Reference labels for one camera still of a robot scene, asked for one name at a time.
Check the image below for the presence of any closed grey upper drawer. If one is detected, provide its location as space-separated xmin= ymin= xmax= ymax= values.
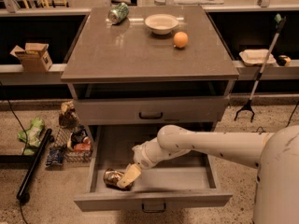
xmin=74 ymin=97 xmax=228 ymax=125

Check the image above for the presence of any brown snack bag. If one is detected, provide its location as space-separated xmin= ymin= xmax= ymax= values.
xmin=59 ymin=101 xmax=78 ymax=128

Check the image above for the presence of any black metal bar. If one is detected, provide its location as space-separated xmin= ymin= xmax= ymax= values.
xmin=17 ymin=129 xmax=52 ymax=203

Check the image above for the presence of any red snack packet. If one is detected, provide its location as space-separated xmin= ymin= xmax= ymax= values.
xmin=74 ymin=143 xmax=92 ymax=152

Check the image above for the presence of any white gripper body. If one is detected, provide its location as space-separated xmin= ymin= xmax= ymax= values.
xmin=132 ymin=142 xmax=156 ymax=170

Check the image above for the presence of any green soda can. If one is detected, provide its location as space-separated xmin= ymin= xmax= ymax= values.
xmin=107 ymin=2 xmax=129 ymax=24

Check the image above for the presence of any black power adapter cable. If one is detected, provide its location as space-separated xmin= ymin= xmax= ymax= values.
xmin=255 ymin=100 xmax=299 ymax=133

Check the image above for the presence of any open grey drawer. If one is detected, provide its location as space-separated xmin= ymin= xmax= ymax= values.
xmin=74 ymin=125 xmax=232 ymax=213

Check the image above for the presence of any brown cardboard box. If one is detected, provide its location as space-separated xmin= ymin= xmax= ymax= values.
xmin=10 ymin=43 xmax=52 ymax=73

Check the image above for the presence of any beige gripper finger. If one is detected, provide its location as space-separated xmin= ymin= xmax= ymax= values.
xmin=117 ymin=164 xmax=142 ymax=189

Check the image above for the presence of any grey drawer cabinet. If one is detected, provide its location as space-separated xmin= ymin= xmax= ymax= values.
xmin=61 ymin=5 xmax=240 ymax=213

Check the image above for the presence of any white ceramic bowl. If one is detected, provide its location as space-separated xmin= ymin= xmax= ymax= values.
xmin=144 ymin=14 xmax=178 ymax=35

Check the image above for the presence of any white foam tray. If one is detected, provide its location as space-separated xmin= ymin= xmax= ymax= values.
xmin=239 ymin=49 xmax=268 ymax=66

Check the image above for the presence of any reacher grabber tool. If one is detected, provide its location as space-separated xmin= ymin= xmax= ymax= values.
xmin=234 ymin=13 xmax=286 ymax=121

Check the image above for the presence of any blue snack packet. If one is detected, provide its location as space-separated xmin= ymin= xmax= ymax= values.
xmin=46 ymin=147 xmax=65 ymax=167

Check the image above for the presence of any yellow black tape roll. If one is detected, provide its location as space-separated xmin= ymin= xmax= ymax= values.
xmin=277 ymin=55 xmax=291 ymax=66

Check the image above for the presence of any green chip bag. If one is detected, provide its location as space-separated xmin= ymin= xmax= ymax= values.
xmin=18 ymin=117 xmax=45 ymax=156

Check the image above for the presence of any wire mesh basket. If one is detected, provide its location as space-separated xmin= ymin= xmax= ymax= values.
xmin=54 ymin=126 xmax=93 ymax=162

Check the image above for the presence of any orange fruit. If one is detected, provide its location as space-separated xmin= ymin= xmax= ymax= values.
xmin=173 ymin=32 xmax=188 ymax=49

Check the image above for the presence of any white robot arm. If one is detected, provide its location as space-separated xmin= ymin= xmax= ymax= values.
xmin=117 ymin=125 xmax=299 ymax=224

